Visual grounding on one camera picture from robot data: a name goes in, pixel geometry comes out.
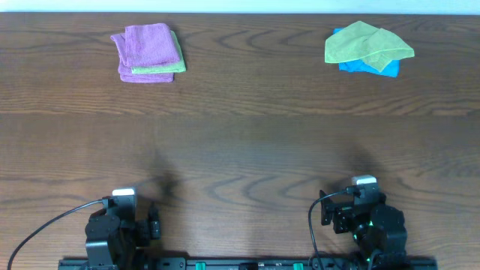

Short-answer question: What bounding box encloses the light green microfiber cloth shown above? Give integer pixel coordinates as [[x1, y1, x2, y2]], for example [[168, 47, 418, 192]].
[[324, 21, 415, 72]]

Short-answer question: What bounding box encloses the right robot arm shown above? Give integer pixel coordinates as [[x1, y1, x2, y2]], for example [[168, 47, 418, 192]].
[[319, 186, 407, 269]]

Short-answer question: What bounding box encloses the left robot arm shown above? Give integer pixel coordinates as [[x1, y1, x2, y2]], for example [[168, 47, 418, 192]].
[[85, 202, 161, 270]]

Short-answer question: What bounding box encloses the bottom folded purple cloth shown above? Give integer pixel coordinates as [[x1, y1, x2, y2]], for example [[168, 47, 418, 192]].
[[110, 34, 174, 83]]

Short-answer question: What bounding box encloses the folded purple cloth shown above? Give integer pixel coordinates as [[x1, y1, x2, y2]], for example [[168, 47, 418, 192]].
[[124, 23, 180, 68], [110, 34, 174, 83]]

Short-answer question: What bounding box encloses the folded green cloth in stack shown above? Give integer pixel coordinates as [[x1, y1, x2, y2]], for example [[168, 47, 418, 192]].
[[131, 31, 187, 74]]

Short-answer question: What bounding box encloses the blue crumpled cloth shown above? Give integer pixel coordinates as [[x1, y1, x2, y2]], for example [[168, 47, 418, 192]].
[[325, 28, 405, 78]]

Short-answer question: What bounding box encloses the top folded purple cloth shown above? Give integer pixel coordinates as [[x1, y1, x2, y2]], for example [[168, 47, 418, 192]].
[[124, 23, 180, 68]]

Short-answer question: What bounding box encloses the right black cable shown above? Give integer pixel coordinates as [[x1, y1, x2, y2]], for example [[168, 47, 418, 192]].
[[307, 189, 350, 270]]

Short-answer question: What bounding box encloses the black cable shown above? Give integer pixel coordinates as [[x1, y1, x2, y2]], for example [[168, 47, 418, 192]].
[[307, 189, 350, 270], [6, 199, 106, 270]]

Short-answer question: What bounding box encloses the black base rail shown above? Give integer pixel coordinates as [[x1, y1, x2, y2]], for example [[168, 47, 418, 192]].
[[58, 257, 439, 270]]

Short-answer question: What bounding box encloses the left black cable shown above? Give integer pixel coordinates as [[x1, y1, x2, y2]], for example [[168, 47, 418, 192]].
[[6, 199, 106, 270]]

